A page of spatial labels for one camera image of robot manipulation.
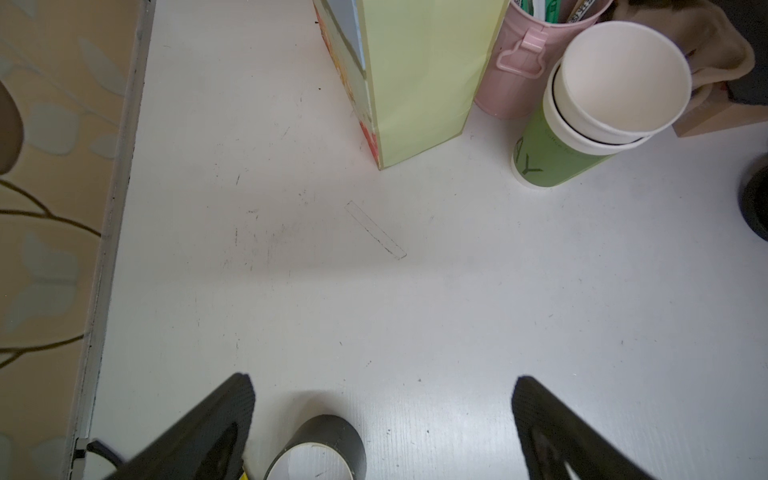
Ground brown pulp cup carriers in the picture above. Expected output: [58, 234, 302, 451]
[603, 0, 755, 111]

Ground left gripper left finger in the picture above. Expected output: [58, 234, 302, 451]
[110, 373, 256, 480]

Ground cup of wrapped straws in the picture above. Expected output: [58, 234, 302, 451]
[474, 1, 612, 120]

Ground black coffee lid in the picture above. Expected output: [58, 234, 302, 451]
[738, 154, 768, 241]

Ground green white paper bag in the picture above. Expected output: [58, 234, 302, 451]
[313, 0, 509, 170]

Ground brown cardboard sheet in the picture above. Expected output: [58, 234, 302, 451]
[673, 82, 767, 138]

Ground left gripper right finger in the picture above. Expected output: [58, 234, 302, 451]
[511, 376, 651, 479]

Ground grey duct tape roll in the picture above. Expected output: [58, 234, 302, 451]
[264, 414, 367, 480]

